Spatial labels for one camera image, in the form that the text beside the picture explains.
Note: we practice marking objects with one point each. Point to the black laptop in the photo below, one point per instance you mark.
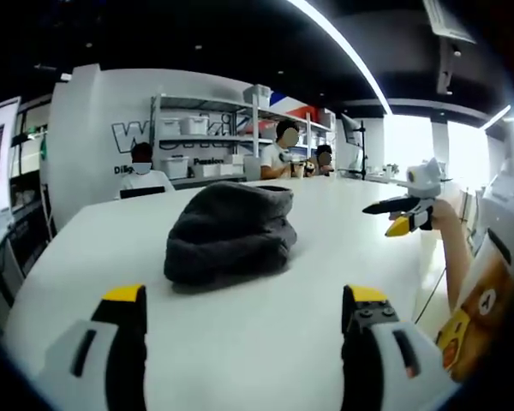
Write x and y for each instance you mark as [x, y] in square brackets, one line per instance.
[142, 192]

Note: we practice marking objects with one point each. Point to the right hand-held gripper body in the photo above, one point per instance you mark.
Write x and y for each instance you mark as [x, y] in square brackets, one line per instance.
[426, 182]

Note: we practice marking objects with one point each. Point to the ceiling air vent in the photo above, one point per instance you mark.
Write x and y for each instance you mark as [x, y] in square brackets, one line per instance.
[447, 19]

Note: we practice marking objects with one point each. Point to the dark grey towel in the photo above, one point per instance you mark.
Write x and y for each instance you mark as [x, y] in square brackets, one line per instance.
[227, 235]

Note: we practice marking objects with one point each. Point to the metal storage shelf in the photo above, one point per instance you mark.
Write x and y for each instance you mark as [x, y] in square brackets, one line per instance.
[240, 128]

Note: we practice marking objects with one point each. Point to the white table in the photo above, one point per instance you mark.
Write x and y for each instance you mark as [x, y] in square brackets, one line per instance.
[257, 308]

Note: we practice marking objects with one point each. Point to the white storage bin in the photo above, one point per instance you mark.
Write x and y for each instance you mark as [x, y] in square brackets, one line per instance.
[195, 126]
[171, 127]
[174, 168]
[257, 95]

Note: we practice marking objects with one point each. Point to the person's printed shirt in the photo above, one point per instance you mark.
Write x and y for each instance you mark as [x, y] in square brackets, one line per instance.
[484, 308]

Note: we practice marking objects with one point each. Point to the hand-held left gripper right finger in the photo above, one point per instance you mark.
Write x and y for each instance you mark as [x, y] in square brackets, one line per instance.
[394, 355]

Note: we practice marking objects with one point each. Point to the ceiling light strip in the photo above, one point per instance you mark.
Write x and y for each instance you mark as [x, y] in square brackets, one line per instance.
[351, 47]

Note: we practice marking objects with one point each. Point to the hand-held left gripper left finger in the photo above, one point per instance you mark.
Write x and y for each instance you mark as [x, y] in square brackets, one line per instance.
[90, 355]

